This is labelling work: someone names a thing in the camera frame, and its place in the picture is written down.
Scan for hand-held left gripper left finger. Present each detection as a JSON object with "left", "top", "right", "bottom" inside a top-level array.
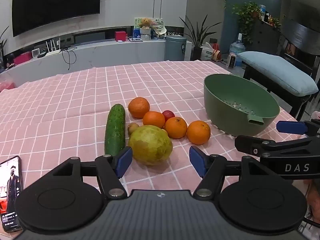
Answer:
[{"left": 51, "top": 146, "right": 133, "bottom": 200}]

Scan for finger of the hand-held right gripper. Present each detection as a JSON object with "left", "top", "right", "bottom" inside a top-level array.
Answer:
[
  {"left": 234, "top": 135, "right": 320, "bottom": 161},
  {"left": 276, "top": 119, "right": 320, "bottom": 137}
]

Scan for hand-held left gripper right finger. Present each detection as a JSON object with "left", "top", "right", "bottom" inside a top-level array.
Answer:
[{"left": 189, "top": 146, "right": 273, "bottom": 198}]

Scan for orange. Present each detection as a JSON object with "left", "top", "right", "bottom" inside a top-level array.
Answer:
[
  {"left": 164, "top": 117, "right": 188, "bottom": 139},
  {"left": 143, "top": 111, "right": 166, "bottom": 129},
  {"left": 128, "top": 97, "right": 150, "bottom": 119},
  {"left": 187, "top": 120, "right": 211, "bottom": 145}
]

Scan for large yellow-green pomelo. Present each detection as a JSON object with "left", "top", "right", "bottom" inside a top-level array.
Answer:
[{"left": 128, "top": 125, "right": 173, "bottom": 166}]

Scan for small brown round fruit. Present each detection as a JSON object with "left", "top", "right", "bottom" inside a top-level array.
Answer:
[{"left": 128, "top": 123, "right": 140, "bottom": 137}]

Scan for green colander bowl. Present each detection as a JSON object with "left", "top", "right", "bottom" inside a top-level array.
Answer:
[{"left": 203, "top": 74, "right": 280, "bottom": 137}]

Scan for person's right forearm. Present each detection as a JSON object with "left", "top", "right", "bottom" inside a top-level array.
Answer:
[{"left": 306, "top": 180, "right": 320, "bottom": 221}]

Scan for green cucumber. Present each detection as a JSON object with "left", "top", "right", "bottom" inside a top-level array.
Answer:
[{"left": 104, "top": 104, "right": 126, "bottom": 157}]

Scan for small red fruit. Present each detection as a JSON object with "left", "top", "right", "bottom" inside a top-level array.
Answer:
[{"left": 162, "top": 110, "right": 175, "bottom": 122}]

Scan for light blue seat cushion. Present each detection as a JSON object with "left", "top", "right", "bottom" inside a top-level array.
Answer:
[{"left": 236, "top": 51, "right": 319, "bottom": 97}]

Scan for pink checked tablecloth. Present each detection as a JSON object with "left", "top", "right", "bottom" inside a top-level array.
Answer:
[{"left": 0, "top": 60, "right": 302, "bottom": 232}]

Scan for small white appliance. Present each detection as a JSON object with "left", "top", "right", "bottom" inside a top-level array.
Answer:
[{"left": 227, "top": 52, "right": 237, "bottom": 68}]

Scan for black chair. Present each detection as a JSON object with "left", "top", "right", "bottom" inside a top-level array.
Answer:
[{"left": 242, "top": 21, "right": 320, "bottom": 122}]

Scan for dark cabinet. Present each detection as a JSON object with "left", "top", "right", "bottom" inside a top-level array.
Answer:
[{"left": 246, "top": 19, "right": 282, "bottom": 53}]

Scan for blue water jug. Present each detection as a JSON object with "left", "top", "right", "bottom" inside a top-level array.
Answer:
[{"left": 229, "top": 33, "right": 246, "bottom": 67}]

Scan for orange snack bag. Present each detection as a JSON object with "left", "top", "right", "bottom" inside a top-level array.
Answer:
[{"left": 212, "top": 43, "right": 222, "bottom": 62}]

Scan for white plastic bag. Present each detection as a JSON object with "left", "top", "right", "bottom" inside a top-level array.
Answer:
[{"left": 200, "top": 42, "right": 214, "bottom": 61}]

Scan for potted plant with black pot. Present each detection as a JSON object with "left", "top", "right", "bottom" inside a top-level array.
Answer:
[{"left": 179, "top": 15, "right": 222, "bottom": 61}]

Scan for white long media console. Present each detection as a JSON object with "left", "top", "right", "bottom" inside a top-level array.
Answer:
[{"left": 0, "top": 39, "right": 167, "bottom": 82}]

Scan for grey-blue trash bin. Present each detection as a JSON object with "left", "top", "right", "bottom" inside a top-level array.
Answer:
[{"left": 164, "top": 35, "right": 188, "bottom": 61}]

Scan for black smartphone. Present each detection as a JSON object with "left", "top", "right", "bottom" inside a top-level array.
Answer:
[{"left": 0, "top": 155, "right": 24, "bottom": 233}]

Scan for leafy green plant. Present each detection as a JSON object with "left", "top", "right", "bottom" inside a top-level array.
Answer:
[{"left": 232, "top": 2, "right": 282, "bottom": 44}]

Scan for white router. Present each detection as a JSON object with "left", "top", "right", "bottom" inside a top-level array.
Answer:
[{"left": 45, "top": 39, "right": 62, "bottom": 56}]

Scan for small white fan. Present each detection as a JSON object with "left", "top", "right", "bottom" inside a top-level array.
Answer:
[{"left": 152, "top": 27, "right": 167, "bottom": 39}]

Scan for brown teddy bear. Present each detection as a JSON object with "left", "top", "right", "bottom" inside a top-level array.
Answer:
[{"left": 139, "top": 17, "right": 153, "bottom": 29}]

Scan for green printed board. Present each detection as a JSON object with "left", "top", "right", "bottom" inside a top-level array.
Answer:
[{"left": 134, "top": 17, "right": 164, "bottom": 30}]

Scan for pink box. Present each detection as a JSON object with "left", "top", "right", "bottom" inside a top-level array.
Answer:
[{"left": 13, "top": 52, "right": 33, "bottom": 66}]

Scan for black cable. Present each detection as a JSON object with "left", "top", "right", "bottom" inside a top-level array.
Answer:
[{"left": 62, "top": 46, "right": 77, "bottom": 71}]

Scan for black wall television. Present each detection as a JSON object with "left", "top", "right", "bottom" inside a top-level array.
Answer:
[{"left": 12, "top": 0, "right": 102, "bottom": 37}]

